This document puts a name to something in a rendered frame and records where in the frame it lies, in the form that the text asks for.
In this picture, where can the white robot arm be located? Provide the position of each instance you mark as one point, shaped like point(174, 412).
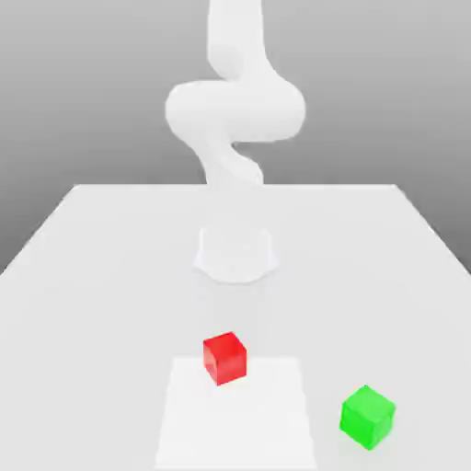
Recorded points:
point(235, 110)

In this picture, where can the small red cube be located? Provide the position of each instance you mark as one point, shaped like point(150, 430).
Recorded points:
point(225, 358)

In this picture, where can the small green cube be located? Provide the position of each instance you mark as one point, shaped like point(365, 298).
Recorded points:
point(367, 417)

